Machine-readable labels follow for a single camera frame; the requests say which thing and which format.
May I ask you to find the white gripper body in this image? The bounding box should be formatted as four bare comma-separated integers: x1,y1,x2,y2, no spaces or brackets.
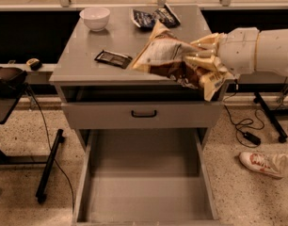
217,27,260,75

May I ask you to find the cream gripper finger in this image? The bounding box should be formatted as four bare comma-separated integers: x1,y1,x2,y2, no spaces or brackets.
191,33,220,58
184,56,228,73

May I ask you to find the brown chip bag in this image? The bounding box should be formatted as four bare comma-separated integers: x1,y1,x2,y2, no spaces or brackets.
128,22,233,102

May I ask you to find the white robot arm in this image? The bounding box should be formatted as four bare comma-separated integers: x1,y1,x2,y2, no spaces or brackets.
184,27,288,77

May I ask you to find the blue chip bag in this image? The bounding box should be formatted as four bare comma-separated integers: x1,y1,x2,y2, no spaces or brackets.
131,4,181,29

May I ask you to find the closed grey top drawer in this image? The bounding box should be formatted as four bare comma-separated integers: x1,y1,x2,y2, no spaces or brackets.
62,102,222,129

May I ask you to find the grey drawer cabinet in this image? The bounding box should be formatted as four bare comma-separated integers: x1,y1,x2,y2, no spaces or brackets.
50,6,226,147

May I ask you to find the open grey middle drawer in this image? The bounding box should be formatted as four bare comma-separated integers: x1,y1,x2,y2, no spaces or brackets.
72,129,220,226

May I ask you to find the black bag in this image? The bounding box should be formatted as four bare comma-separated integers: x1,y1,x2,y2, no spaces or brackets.
0,67,27,98

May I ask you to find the dark flat snack packet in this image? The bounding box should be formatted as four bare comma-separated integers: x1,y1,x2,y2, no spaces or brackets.
94,50,133,69

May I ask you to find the black stand leg right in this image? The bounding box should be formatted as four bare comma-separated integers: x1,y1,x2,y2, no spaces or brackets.
254,92,288,143

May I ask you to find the white bowl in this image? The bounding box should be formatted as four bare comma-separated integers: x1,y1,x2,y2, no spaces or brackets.
79,7,110,31

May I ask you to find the white red sneaker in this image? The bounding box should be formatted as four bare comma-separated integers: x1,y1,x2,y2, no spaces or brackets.
239,152,282,179

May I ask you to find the beige trouser leg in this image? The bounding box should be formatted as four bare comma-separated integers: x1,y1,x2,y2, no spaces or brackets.
272,153,288,176

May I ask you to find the small black yellow device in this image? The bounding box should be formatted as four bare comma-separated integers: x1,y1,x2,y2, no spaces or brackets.
26,58,42,71

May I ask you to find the black side table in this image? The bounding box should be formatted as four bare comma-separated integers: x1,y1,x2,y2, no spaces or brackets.
0,82,66,205

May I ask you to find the black drawer handle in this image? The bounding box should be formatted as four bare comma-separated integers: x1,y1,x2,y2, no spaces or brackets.
131,110,157,119

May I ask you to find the black power adapter cable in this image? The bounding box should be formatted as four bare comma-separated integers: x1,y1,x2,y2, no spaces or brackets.
222,78,265,149

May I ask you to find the black cable left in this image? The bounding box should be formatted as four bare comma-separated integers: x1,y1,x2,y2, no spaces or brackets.
25,85,76,212

